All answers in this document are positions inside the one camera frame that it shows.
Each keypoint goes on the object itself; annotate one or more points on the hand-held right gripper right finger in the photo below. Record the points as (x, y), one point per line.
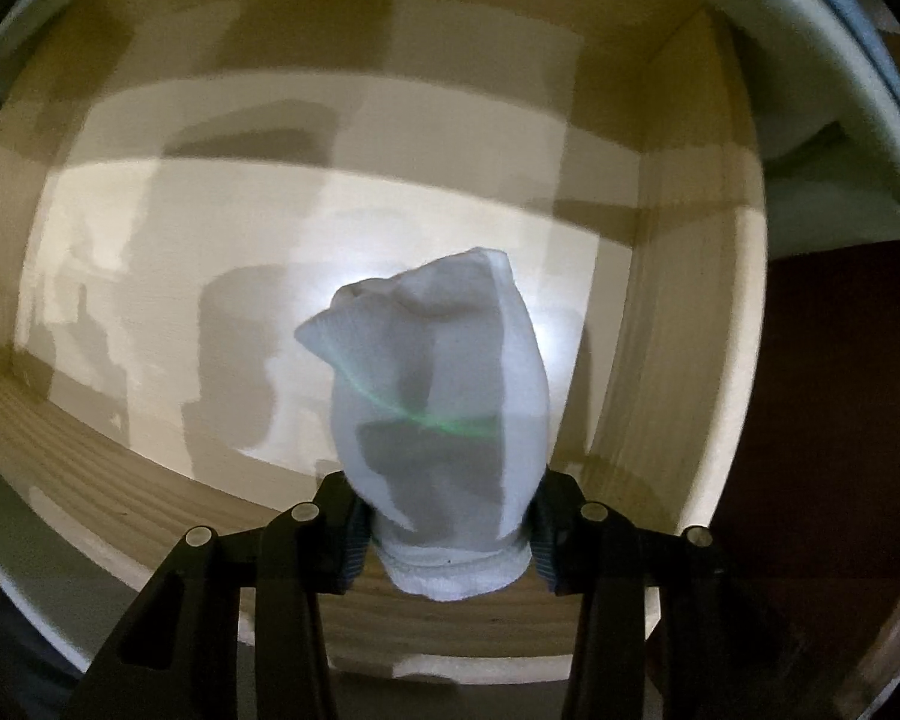
(546, 562)

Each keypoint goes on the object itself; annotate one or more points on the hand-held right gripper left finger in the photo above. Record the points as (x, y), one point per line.
(354, 555)

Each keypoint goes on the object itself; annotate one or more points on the white sock with green stripe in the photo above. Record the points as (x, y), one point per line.
(435, 360)

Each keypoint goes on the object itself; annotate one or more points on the wooden drawer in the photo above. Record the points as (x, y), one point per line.
(195, 240)

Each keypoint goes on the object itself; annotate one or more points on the blue checked cloth cover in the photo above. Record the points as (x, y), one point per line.
(870, 37)

